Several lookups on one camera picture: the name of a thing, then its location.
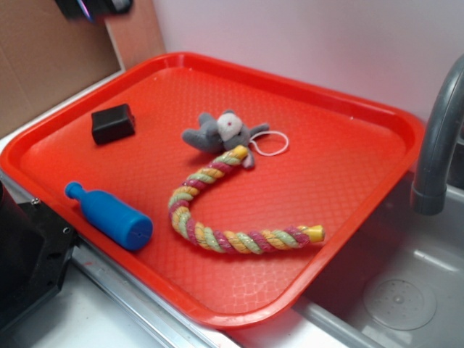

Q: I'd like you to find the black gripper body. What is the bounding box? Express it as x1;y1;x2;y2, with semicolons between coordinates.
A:
54;0;133;21

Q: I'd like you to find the multicolored twisted rope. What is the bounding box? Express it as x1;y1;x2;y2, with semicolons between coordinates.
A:
167;144;326;255

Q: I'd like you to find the brown cardboard panel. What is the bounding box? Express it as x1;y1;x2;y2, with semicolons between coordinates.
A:
1;1;165;136

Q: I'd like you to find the black rectangular block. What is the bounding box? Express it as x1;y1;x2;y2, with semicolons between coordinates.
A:
91;104;136;145

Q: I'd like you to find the grey plush mouse toy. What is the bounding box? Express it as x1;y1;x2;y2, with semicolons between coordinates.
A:
181;110;289;169

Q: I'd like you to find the blue plastic bottle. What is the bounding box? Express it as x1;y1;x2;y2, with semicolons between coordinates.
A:
65;182;154;251

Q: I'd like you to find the red plastic tray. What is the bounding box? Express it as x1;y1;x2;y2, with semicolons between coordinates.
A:
1;53;423;329

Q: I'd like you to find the grey toy faucet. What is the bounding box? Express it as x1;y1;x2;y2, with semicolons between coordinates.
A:
410;57;463;215

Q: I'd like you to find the grey toy sink basin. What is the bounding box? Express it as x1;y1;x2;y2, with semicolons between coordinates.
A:
289;170;464;348

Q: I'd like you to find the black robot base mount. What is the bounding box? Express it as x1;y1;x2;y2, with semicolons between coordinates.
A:
1;186;77;333

